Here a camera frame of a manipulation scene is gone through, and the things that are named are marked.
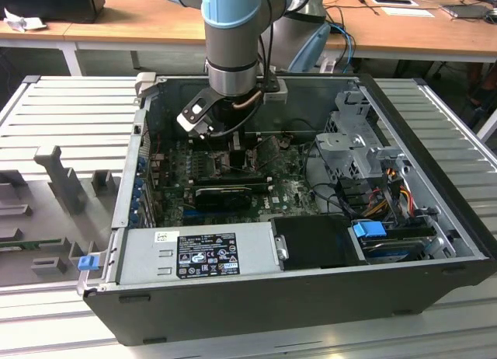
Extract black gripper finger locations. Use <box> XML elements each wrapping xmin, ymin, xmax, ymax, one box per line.
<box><xmin>228</xmin><ymin>131</ymin><xmax>248</xmax><ymax>169</ymax></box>

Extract CPU socket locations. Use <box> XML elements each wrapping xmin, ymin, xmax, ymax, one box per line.
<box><xmin>209</xmin><ymin>148</ymin><xmax>259</xmax><ymax>177</ymax></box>

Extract green RAM stick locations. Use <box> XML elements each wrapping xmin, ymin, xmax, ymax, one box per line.
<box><xmin>196</xmin><ymin>172</ymin><xmax>269</xmax><ymax>186</ymax></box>
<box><xmin>0</xmin><ymin>238</ymin><xmax>63</xmax><ymax>253</ymax></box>

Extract black graphics card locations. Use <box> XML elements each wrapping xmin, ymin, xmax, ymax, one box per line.
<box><xmin>193</xmin><ymin>185</ymin><xmax>252</xmax><ymax>211</ymax></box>

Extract green motherboard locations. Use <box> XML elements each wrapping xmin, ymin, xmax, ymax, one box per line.
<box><xmin>149</xmin><ymin>135</ymin><xmax>342</xmax><ymax>228</ymax></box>

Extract silver drive cage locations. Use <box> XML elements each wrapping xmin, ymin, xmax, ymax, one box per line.
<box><xmin>313</xmin><ymin>89</ymin><xmax>412</xmax><ymax>181</ymax></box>

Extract wooden desk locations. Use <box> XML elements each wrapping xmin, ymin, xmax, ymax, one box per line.
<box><xmin>0</xmin><ymin>0</ymin><xmax>497</xmax><ymax>78</ymax></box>

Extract silver power supply unit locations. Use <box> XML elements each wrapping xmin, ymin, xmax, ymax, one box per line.
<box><xmin>116</xmin><ymin>221</ymin><xmax>290</xmax><ymax>286</ymax></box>

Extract hard disk in blue carrier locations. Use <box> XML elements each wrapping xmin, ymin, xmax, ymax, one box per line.
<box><xmin>351</xmin><ymin>221</ymin><xmax>436</xmax><ymax>265</ymax></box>

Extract black open PC case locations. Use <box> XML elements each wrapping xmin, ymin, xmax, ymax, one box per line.
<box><xmin>77</xmin><ymin>73</ymin><xmax>497</xmax><ymax>347</ymax></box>

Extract grey parts rack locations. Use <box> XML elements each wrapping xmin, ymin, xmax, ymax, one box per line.
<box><xmin>0</xmin><ymin>145</ymin><xmax>121</xmax><ymax>288</ymax></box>

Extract blue case latch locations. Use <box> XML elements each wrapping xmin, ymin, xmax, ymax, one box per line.
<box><xmin>77</xmin><ymin>255</ymin><xmax>101</xmax><ymax>274</ymax></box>

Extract black box on desk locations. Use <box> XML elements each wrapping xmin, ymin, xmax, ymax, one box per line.
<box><xmin>0</xmin><ymin>0</ymin><xmax>106</xmax><ymax>25</ymax></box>

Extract white paper sheet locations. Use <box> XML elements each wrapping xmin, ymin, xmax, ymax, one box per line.
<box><xmin>381</xmin><ymin>7</ymin><xmax>436</xmax><ymax>18</ymax></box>

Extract crumpled white paper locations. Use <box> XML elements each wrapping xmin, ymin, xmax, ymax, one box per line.
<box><xmin>2</xmin><ymin>7</ymin><xmax>48</xmax><ymax>33</ymax></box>

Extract dark notebook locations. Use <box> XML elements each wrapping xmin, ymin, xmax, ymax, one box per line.
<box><xmin>440</xmin><ymin>3</ymin><xmax>491</xmax><ymax>21</ymax></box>

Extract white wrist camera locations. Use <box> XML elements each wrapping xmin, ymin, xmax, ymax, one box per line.
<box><xmin>176</xmin><ymin>89</ymin><xmax>217</xmax><ymax>139</ymax></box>

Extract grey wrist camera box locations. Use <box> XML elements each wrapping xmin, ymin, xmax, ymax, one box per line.
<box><xmin>262</xmin><ymin>81</ymin><xmax>290</xmax><ymax>104</ymax></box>

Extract black cable bundle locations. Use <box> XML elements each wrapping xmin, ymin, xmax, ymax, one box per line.
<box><xmin>304</xmin><ymin>141</ymin><xmax>370</xmax><ymax>217</ymax></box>

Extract blue cable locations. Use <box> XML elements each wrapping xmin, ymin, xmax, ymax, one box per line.
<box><xmin>329</xmin><ymin>23</ymin><xmax>357</xmax><ymax>71</ymax></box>

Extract coloured power wires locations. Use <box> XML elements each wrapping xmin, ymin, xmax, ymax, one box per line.
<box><xmin>364</xmin><ymin>182</ymin><xmax>413</xmax><ymax>217</ymax></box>

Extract white desk cable hatch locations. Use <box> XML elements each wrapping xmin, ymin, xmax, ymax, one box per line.
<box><xmin>367</xmin><ymin>0</ymin><xmax>419</xmax><ymax>7</ymax></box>

